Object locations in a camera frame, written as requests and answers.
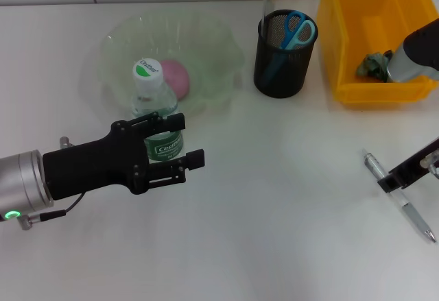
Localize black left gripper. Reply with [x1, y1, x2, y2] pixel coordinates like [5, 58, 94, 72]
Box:
[43, 110, 206, 201]

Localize silver clear pen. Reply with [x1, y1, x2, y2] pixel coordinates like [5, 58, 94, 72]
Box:
[363, 149, 437, 243]

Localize clear water bottle green label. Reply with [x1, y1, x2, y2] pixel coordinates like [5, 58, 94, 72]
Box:
[131, 58, 186, 161]

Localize pink peach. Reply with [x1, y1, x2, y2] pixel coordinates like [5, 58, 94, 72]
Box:
[160, 59, 191, 101]

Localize green plastic wrapper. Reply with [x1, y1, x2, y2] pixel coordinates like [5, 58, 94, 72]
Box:
[355, 51, 392, 82]

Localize blue scissors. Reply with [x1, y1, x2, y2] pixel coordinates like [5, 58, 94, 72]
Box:
[262, 10, 316, 84]

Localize clear plastic ruler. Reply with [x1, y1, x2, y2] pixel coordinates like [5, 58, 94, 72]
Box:
[260, 0, 278, 38]

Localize translucent green fruit bowl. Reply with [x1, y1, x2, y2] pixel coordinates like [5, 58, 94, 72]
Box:
[97, 11, 246, 117]

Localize black mesh pen holder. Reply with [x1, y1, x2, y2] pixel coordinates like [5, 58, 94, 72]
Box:
[254, 8, 320, 99]

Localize yellow plastic bin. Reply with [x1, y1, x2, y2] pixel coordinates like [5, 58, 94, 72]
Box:
[315, 0, 439, 105]

